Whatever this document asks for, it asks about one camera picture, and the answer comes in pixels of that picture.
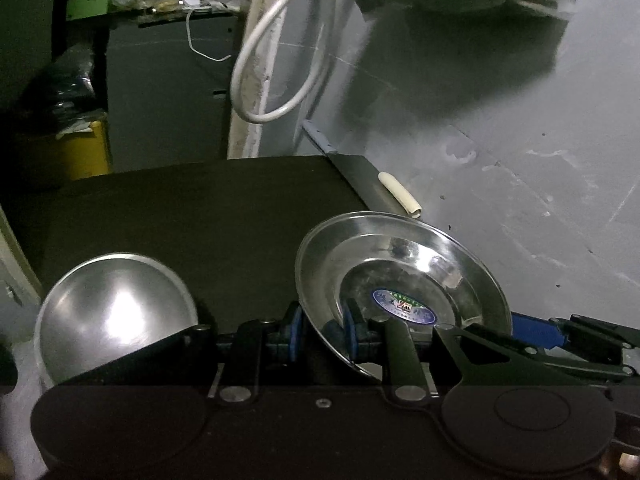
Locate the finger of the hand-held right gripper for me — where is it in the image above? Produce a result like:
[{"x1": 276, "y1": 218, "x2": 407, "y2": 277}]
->
[
  {"x1": 512, "y1": 311, "x2": 640, "y2": 350},
  {"x1": 462, "y1": 324, "x2": 637, "y2": 380}
]

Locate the thin white wire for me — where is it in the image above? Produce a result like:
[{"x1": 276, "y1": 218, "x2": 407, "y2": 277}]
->
[{"x1": 186, "y1": 7, "x2": 232, "y2": 62}]

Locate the thick white cable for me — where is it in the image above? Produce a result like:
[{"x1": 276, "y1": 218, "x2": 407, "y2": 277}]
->
[{"x1": 231, "y1": 0, "x2": 337, "y2": 123}]

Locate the steel plate with blue sticker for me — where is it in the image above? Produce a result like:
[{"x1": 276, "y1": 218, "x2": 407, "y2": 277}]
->
[{"x1": 295, "y1": 211, "x2": 513, "y2": 380}]

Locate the grey metal strip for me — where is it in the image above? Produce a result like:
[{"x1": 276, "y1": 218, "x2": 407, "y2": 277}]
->
[{"x1": 302, "y1": 120, "x2": 336, "y2": 156}]

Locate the steel bowl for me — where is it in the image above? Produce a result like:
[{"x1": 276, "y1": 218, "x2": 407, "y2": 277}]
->
[{"x1": 34, "y1": 252, "x2": 199, "y2": 388}]

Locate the black plastic bag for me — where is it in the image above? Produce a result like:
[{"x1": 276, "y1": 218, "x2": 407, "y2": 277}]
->
[{"x1": 35, "y1": 45, "x2": 108, "y2": 133}]

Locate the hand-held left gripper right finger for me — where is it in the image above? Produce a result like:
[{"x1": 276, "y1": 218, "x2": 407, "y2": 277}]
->
[{"x1": 342, "y1": 300, "x2": 507, "y2": 404}]

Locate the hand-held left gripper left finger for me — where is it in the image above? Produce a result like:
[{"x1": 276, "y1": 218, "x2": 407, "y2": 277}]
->
[{"x1": 55, "y1": 302, "x2": 305, "y2": 406}]

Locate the grey cabinet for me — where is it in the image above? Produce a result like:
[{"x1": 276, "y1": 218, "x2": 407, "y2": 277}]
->
[{"x1": 105, "y1": 7, "x2": 241, "y2": 173}]

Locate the white foam tube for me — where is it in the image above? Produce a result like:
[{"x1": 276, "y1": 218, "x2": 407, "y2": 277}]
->
[{"x1": 377, "y1": 171, "x2": 422, "y2": 219}]

